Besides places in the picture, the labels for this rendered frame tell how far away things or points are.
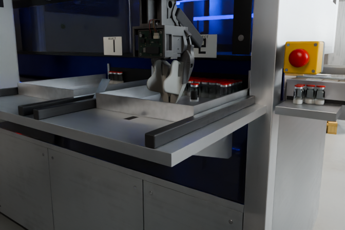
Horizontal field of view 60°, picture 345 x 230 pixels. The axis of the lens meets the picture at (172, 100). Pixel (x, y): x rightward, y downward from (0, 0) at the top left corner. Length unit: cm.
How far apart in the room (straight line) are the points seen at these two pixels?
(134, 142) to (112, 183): 71
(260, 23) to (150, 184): 61
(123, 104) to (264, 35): 36
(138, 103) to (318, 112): 40
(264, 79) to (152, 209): 58
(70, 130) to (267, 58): 47
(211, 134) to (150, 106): 15
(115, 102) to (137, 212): 55
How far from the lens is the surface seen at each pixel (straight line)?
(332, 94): 83
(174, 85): 54
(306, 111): 73
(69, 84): 107
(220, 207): 90
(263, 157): 79
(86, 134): 52
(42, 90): 87
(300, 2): 94
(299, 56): 69
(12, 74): 141
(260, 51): 75
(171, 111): 56
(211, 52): 80
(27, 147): 158
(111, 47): 103
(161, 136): 43
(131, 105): 62
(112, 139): 47
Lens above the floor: 102
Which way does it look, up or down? 10 degrees down
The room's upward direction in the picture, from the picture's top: straight up
